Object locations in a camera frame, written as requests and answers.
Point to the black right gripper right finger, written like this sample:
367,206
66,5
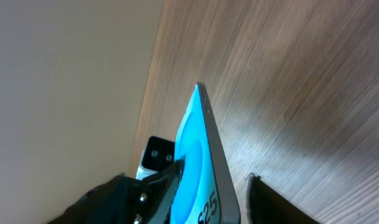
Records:
265,206

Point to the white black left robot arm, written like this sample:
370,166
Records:
142,172

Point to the smartphone with blue screen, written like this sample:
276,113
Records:
206,193

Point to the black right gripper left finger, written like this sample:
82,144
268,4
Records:
127,200

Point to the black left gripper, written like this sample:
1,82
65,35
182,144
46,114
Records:
158,154

